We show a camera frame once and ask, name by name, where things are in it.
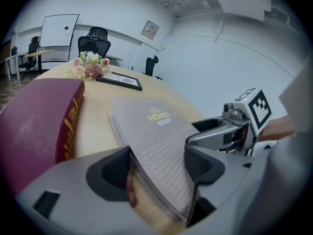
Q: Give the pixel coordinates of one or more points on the person's left hand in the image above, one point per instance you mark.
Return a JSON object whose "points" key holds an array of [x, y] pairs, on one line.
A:
{"points": [[130, 192]]}

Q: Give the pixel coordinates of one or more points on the person's beige shirt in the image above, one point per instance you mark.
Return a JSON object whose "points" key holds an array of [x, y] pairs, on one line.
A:
{"points": [[298, 94]]}

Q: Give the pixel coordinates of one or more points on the grey book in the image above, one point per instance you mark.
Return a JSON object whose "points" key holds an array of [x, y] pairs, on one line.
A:
{"points": [[161, 146]]}

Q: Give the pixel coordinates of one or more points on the black picture frame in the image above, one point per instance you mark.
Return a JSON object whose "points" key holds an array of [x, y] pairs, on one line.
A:
{"points": [[119, 80]]}

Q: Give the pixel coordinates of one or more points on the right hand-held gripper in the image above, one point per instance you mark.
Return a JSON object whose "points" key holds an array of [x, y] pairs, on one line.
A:
{"points": [[259, 106]]}

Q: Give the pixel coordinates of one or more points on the white table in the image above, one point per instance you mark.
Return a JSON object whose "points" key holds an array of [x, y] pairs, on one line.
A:
{"points": [[12, 57]]}

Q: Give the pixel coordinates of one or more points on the maroon book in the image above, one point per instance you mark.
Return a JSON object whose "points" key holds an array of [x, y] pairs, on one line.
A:
{"points": [[31, 126]]}

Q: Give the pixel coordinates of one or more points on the round dark marble table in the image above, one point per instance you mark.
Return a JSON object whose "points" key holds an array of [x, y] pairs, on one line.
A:
{"points": [[115, 57]]}

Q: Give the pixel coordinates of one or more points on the person's right forearm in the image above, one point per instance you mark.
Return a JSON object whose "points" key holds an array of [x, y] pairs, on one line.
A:
{"points": [[276, 130]]}

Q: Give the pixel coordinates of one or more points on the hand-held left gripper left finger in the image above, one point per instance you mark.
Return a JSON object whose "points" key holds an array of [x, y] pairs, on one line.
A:
{"points": [[73, 180]]}

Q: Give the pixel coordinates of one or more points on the white ceiling air conditioner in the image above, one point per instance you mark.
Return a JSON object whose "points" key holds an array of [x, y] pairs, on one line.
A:
{"points": [[244, 5]]}

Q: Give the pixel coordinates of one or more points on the black pot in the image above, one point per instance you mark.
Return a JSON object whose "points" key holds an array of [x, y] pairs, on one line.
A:
{"points": [[14, 51]]}

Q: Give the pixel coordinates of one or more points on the whiteboard on black stand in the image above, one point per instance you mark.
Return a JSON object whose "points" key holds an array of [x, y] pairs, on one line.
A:
{"points": [[57, 30]]}

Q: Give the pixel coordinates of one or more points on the pale flower bouquet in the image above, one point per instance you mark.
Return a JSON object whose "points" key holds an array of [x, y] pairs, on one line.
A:
{"points": [[90, 66]]}

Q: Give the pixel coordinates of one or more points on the grey electrical wall panel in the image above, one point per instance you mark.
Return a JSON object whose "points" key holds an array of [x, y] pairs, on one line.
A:
{"points": [[150, 30]]}

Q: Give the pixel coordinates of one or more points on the yellow pedestal table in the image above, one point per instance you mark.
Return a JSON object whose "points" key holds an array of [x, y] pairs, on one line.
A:
{"points": [[40, 53]]}

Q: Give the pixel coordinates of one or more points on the black mesh office chair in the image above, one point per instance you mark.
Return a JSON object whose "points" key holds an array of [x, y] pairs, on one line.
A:
{"points": [[94, 46]]}

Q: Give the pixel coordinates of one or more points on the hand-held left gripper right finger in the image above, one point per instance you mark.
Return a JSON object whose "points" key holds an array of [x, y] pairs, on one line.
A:
{"points": [[232, 185]]}

